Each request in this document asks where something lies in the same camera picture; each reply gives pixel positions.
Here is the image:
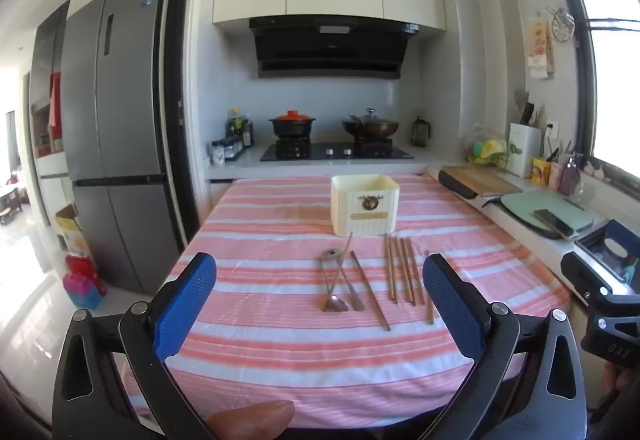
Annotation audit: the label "black window frame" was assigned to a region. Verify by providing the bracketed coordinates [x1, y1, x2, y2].
[545, 0, 640, 206]

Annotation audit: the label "black wok with lid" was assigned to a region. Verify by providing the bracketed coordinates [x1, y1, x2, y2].
[342, 109, 402, 142]

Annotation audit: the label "black gas hob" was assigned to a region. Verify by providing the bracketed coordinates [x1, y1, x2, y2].
[260, 139, 415, 163]

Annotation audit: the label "black smartphone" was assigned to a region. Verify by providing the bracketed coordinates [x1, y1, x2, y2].
[532, 209, 576, 237]

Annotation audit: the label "black range hood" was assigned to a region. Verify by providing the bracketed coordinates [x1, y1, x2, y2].
[248, 17, 421, 81]

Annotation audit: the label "red toy box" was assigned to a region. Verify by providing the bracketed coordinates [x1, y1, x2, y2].
[65, 254, 98, 278]

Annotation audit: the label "glass pitcher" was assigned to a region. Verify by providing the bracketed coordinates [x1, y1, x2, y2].
[411, 116, 432, 147]

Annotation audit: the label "dark sauce bottles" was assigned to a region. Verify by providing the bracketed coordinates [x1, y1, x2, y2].
[227, 109, 255, 148]

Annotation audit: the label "white shelf unit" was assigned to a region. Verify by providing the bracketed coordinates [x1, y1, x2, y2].
[27, 0, 71, 233]

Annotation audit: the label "wooden cutting board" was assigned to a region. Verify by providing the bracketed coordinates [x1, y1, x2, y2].
[438, 165, 523, 199]

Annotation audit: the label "red hanging cloth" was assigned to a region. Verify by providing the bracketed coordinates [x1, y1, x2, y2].
[48, 73, 62, 127]

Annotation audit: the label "grey refrigerator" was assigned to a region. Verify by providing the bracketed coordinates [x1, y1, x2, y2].
[60, 0, 186, 296]

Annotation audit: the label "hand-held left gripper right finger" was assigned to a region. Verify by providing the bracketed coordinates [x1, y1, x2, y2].
[422, 253, 588, 440]

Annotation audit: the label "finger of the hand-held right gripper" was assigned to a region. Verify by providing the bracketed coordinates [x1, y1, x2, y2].
[581, 293, 640, 373]
[560, 250, 618, 307]

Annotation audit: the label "cream utensil holder box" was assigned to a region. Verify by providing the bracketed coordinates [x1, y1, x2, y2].
[330, 174, 401, 239]

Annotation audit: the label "white knife block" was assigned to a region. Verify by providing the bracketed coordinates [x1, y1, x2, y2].
[507, 121, 543, 178]

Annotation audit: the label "person's right hand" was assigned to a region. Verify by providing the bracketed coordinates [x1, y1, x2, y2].
[602, 359, 640, 396]

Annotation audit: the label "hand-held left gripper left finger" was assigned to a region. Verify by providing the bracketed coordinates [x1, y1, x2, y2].
[51, 251, 221, 440]

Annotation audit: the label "blue pink toy block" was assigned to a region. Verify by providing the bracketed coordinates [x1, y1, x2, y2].
[64, 270, 108, 310]

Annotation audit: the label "cardboard box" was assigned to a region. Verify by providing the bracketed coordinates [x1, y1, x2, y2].
[54, 204, 93, 261]

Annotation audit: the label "yellow green cloth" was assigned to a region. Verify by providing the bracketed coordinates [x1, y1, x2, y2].
[467, 137, 511, 168]

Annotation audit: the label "person's left hand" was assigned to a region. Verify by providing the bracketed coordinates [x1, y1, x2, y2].
[206, 400, 296, 440]

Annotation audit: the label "wall calendar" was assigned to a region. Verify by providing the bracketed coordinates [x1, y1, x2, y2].
[528, 18, 556, 80]

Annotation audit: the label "black clay pot orange lid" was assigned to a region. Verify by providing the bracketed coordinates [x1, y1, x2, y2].
[268, 110, 315, 140]

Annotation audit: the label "green cutting board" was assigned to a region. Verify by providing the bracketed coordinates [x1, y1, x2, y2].
[500, 190, 608, 241]

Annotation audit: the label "pink striped tablecloth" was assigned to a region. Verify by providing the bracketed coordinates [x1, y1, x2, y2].
[117, 174, 573, 431]

